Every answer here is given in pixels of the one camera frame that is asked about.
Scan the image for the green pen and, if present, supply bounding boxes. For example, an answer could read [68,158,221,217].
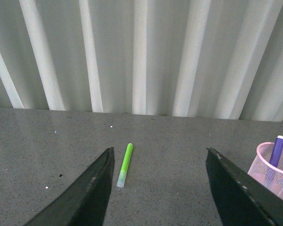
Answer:
[117,143,133,188]

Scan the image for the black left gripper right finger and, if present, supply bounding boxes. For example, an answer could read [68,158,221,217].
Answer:
[206,148,283,226]

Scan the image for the white pleated curtain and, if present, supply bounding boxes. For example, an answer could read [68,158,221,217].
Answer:
[0,0,283,121]

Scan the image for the purple pen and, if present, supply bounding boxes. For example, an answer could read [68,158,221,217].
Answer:
[269,135,283,168]

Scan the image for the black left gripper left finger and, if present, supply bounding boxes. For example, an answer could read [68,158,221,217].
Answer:
[25,147,115,226]

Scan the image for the pink mesh pen cup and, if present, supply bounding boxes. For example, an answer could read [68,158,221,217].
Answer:
[248,142,283,200]

